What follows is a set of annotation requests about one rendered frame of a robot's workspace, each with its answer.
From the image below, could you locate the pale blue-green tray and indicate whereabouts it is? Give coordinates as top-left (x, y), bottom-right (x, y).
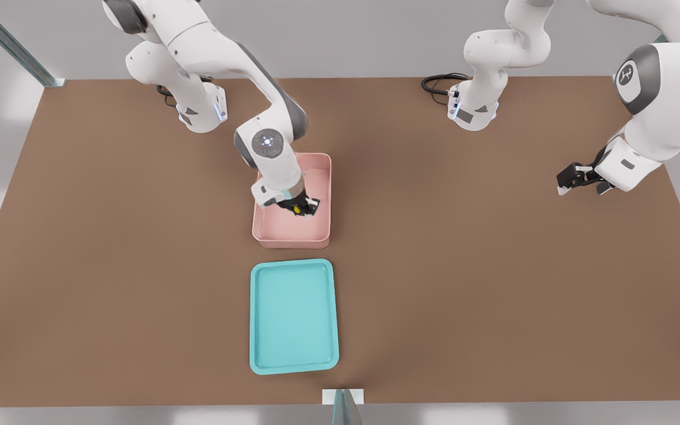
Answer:
top-left (249, 259), bottom-right (340, 376)

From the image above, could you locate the pink plastic box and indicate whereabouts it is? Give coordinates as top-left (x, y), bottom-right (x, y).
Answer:
top-left (251, 152), bottom-right (332, 249)

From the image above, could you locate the black cable loop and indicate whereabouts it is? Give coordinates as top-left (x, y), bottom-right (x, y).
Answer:
top-left (156, 76), bottom-right (214, 108)
top-left (421, 73), bottom-right (472, 106)

